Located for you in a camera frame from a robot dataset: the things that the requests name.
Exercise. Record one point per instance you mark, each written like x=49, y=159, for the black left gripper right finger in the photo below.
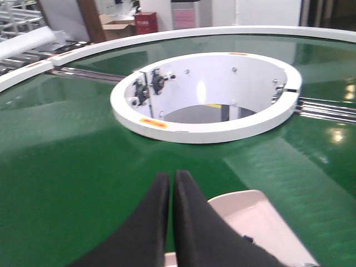
x=203, y=238

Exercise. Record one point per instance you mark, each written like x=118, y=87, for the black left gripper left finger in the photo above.
x=141, y=239

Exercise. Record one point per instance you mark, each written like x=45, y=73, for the pink plastic dustpan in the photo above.
x=253, y=217

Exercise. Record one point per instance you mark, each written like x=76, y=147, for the green conveyor belt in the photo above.
x=66, y=186

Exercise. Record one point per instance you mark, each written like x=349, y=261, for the white outer conveyor rim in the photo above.
x=12, y=78

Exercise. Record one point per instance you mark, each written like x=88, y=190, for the black bearing block left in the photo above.
x=141, y=91

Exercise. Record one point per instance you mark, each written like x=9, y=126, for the black bearing block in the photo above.
x=158, y=81
x=141, y=91

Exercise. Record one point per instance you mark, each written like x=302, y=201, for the black bearing block right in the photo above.
x=158, y=81

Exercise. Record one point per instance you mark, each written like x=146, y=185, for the cardboard box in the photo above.
x=116, y=29

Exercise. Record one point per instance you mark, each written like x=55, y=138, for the red cabinet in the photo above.
x=146, y=22

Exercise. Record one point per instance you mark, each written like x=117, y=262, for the grey floor standing unit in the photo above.
x=185, y=14

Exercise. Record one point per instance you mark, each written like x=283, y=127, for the white foam roll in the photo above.
x=26, y=41

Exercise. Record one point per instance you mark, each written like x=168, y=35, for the brown wooden pillar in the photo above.
x=91, y=20

